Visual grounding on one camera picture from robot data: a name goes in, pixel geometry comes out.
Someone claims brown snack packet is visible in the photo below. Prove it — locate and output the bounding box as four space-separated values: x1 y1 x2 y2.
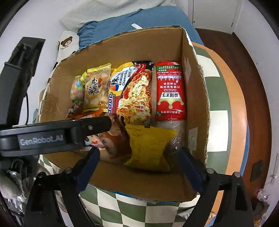
102 113 132 160

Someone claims red sauce packet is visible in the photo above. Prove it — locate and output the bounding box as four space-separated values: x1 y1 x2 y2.
155 61 187 121

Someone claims orange panda snack packet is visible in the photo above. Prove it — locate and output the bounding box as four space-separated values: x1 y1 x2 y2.
73 109 103 119

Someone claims green checkered blanket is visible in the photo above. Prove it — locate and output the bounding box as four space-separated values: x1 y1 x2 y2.
36 42 250 227

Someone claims crinkled yellow snack packet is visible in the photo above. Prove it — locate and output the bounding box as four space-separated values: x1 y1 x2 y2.
124 123 178 173

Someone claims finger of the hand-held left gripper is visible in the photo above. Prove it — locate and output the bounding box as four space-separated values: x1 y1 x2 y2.
0 37 46 126
69 116 112 141

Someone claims cardboard box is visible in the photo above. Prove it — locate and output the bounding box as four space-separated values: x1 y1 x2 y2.
38 25 211 202

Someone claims instant noodle packet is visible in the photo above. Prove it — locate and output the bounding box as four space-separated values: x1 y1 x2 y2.
107 61 155 128

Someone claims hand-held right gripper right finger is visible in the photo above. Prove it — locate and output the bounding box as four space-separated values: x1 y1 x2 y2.
179 147 254 227

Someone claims white door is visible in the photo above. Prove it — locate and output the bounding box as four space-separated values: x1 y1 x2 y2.
187 0 242 33

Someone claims white textured pillow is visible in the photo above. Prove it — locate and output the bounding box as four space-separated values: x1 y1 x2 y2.
60 0 177 33

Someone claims yellow egg biscuit packet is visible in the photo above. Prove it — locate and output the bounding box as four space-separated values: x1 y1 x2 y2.
83 63 111 113

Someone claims bear print pillow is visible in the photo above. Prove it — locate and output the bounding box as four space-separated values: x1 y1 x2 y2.
52 31 80 70

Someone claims small panda snack packet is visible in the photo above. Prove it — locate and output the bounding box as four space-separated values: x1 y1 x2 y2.
84 134 107 151

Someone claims black cable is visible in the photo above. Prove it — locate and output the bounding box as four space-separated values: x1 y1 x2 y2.
24 92 30 125

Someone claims colourful candy ball packet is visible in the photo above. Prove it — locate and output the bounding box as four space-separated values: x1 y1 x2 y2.
70 74 86 105

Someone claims crumpled plastic wrapper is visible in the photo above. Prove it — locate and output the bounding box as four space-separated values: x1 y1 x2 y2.
254 188 271 219

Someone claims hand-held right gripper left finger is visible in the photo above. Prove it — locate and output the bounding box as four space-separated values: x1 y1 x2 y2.
26 147 101 227

